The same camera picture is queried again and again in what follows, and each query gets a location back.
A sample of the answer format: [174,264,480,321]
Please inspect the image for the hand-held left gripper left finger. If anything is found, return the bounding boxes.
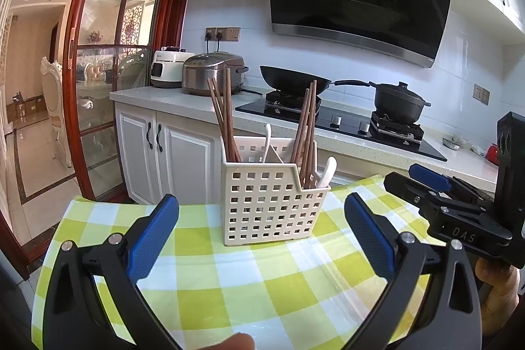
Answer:
[43,193,181,350]

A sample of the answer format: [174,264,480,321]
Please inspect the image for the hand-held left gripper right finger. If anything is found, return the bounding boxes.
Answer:
[344,192,482,350]

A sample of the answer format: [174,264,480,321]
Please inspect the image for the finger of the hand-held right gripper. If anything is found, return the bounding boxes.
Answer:
[383,171,452,214]
[408,163,493,204]

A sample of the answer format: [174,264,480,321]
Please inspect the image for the white ceramic spoon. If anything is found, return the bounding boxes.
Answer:
[262,124,274,164]
[314,156,338,188]

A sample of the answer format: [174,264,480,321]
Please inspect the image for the brown wooden chopstick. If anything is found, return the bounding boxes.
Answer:
[296,116,309,191]
[206,77,235,163]
[301,83,314,189]
[310,79,320,182]
[290,88,310,164]
[211,76,242,163]
[224,67,235,160]

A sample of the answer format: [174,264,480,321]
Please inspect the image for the white perforated plastic basket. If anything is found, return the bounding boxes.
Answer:
[220,136,332,247]

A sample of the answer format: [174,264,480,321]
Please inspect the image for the person's right hand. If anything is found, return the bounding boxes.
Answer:
[475,257,521,338]

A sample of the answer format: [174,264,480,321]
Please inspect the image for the person's left hand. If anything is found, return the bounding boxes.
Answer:
[196,334,256,350]

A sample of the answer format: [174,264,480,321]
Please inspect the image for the black lidded pot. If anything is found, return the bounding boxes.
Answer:
[368,81,432,125]

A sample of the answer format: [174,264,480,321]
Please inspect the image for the white kitchen counter cabinets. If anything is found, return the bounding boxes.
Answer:
[110,85,499,207]

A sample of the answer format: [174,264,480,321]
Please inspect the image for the green checkered tablecloth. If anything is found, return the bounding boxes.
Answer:
[31,174,485,350]

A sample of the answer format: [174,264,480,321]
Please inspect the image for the black glass gas cooktop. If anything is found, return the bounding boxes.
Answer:
[235,91,448,163]

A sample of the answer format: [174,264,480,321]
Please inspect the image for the silver brown rice cooker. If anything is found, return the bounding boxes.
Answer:
[181,51,249,97]

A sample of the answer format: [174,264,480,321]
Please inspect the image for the black wok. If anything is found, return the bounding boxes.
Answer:
[260,65,372,95]

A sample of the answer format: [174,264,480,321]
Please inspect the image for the white rice cooker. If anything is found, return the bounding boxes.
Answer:
[150,46,196,89]

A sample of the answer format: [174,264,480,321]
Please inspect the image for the cardboard boxes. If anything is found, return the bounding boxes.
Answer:
[12,92,44,121]

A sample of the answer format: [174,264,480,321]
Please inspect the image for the white ornate dining chair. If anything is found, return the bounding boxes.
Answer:
[40,57,93,168]

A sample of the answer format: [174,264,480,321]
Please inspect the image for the red wooden glass door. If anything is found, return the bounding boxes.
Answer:
[61,0,191,203]

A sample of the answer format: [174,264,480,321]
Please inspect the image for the wall switch plate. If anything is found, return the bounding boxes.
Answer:
[473,83,492,105]

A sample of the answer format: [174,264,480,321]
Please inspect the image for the wall power outlet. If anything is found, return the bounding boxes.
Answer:
[205,27,241,43]

